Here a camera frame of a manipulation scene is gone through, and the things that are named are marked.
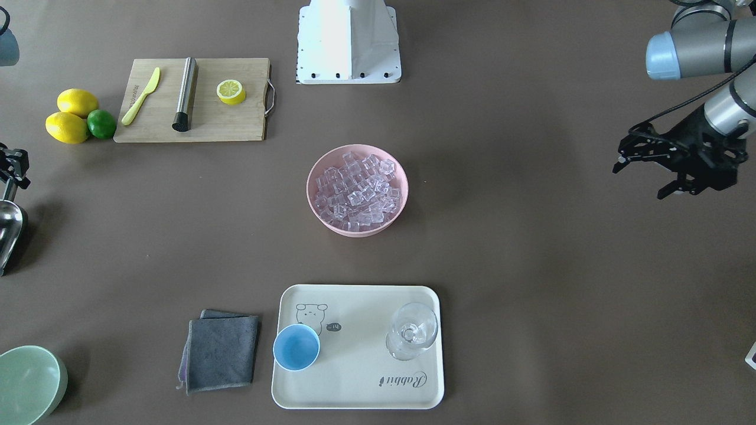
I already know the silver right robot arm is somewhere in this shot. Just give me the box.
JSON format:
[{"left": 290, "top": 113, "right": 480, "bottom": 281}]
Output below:
[{"left": 1, "top": 7, "right": 31, "bottom": 190}]

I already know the yellow lemon lower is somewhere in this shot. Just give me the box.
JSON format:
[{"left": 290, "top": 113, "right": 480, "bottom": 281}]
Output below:
[{"left": 45, "top": 112, "right": 91, "bottom": 143}]

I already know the yellow lemon upper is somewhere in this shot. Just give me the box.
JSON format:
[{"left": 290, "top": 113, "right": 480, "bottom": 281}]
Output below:
[{"left": 56, "top": 88, "right": 99, "bottom": 119}]

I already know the bamboo cutting board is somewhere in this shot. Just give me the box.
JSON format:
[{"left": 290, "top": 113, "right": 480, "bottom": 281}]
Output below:
[{"left": 113, "top": 57, "right": 272, "bottom": 143}]

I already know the pink bowl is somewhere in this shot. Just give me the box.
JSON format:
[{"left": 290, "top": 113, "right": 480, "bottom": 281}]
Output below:
[{"left": 306, "top": 144, "right": 409, "bottom": 238}]

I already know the yellow lemon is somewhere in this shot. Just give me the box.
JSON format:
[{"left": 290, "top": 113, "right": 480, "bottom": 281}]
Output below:
[
  {"left": 45, "top": 112, "right": 91, "bottom": 143},
  {"left": 56, "top": 88, "right": 99, "bottom": 119}
]

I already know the clear wine glass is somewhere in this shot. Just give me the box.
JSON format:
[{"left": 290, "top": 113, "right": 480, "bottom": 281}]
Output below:
[{"left": 386, "top": 302, "right": 440, "bottom": 361}]

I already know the steel muddler black tip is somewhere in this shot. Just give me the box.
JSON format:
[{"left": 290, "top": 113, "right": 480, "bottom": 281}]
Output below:
[{"left": 172, "top": 57, "right": 198, "bottom": 132}]

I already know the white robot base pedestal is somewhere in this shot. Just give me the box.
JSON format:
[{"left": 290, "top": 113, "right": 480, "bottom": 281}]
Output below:
[{"left": 295, "top": 1, "right": 402, "bottom": 84}]

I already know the half lemon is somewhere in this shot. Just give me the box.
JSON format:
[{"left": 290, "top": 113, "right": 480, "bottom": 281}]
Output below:
[{"left": 216, "top": 80, "right": 246, "bottom": 105}]

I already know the grey folded cloth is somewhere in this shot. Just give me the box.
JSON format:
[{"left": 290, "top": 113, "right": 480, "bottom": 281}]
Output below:
[{"left": 176, "top": 309, "right": 261, "bottom": 395}]

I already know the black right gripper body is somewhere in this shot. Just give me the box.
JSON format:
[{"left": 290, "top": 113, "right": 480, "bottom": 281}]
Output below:
[{"left": 1, "top": 143, "right": 31, "bottom": 190}]

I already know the green lime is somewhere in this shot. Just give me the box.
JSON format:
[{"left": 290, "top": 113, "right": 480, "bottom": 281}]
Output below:
[{"left": 86, "top": 109, "right": 117, "bottom": 139}]

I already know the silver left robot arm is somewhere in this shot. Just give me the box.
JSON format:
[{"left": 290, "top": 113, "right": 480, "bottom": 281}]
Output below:
[{"left": 612, "top": 1, "right": 755, "bottom": 200}]

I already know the steel ice scoop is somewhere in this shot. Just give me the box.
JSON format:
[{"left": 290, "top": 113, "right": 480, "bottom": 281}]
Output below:
[{"left": 1, "top": 178, "right": 27, "bottom": 276}]

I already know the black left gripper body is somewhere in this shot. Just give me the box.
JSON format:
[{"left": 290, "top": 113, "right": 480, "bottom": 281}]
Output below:
[{"left": 618, "top": 106, "right": 748, "bottom": 193}]

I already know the yellow plastic knife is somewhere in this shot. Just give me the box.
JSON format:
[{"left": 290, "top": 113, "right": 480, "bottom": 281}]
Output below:
[{"left": 121, "top": 67, "right": 161, "bottom": 126}]

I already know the light blue cup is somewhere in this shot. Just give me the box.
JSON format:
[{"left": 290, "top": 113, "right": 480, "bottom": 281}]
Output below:
[{"left": 273, "top": 323, "right": 321, "bottom": 372}]

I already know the mint green bowl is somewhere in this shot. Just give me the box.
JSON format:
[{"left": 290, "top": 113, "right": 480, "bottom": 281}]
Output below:
[{"left": 1, "top": 345, "right": 68, "bottom": 424}]

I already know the pile of clear ice cubes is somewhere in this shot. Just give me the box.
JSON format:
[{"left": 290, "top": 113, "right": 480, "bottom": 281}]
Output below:
[{"left": 314, "top": 152, "right": 402, "bottom": 231}]

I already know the cream rabbit tray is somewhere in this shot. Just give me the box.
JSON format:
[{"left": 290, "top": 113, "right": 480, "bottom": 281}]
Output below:
[{"left": 272, "top": 283, "right": 445, "bottom": 410}]

